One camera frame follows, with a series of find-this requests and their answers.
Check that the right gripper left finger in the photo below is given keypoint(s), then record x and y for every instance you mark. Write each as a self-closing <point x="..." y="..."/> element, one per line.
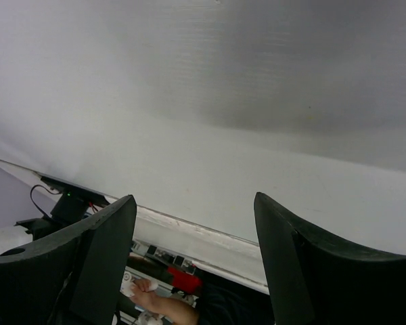
<point x="72" y="276"/>

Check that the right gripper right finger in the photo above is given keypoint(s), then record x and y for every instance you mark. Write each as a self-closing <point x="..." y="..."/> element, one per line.
<point x="317" y="277"/>

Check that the operator hand in background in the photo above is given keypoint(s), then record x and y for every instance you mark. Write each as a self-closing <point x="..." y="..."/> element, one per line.
<point x="146" y="298"/>

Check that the operator dark blue clothing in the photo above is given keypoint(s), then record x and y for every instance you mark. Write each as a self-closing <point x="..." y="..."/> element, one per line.
<point x="224" y="302"/>

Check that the red clamp in background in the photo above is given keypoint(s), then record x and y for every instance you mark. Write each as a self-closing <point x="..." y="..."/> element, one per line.
<point x="185" y="282"/>

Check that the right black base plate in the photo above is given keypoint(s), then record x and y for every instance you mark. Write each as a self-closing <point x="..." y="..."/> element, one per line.
<point x="74" y="201"/>

